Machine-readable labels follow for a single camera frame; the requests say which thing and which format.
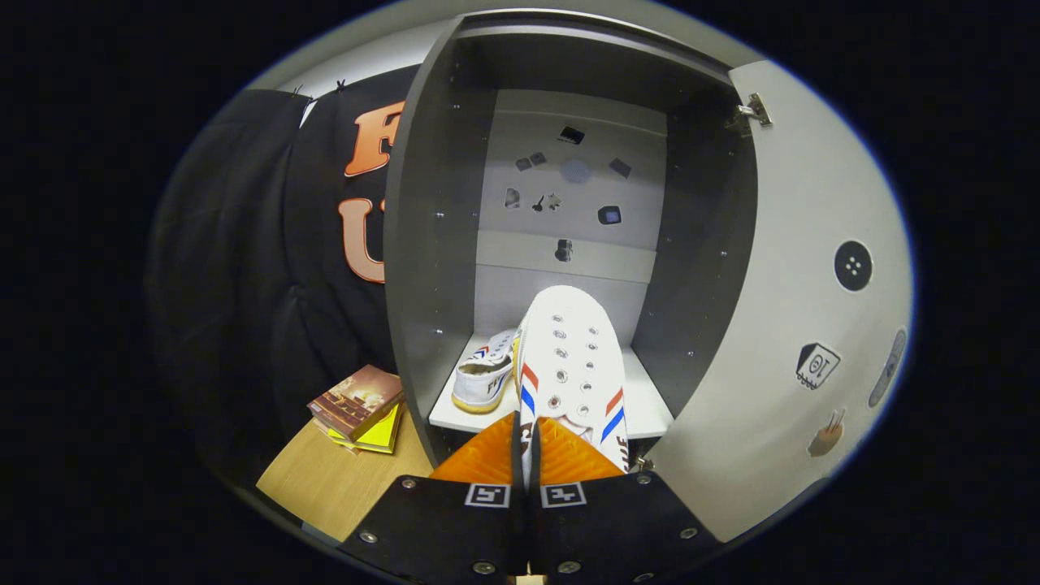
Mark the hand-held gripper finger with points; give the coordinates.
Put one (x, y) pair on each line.
(536, 467)
(517, 467)

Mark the white striped shoe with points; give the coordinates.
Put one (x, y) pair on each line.
(483, 382)
(577, 349)

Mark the grey shoe cabinet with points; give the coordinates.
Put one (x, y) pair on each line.
(431, 244)

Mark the white cabinet shelf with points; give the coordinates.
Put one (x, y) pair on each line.
(642, 402)

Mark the metal door hinge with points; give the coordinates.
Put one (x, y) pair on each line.
(756, 110)

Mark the yellow book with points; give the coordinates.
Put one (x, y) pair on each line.
(382, 433)

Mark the brown cover book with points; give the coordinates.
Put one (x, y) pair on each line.
(357, 398)

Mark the black backdrop cloth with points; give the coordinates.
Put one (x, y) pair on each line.
(244, 284)

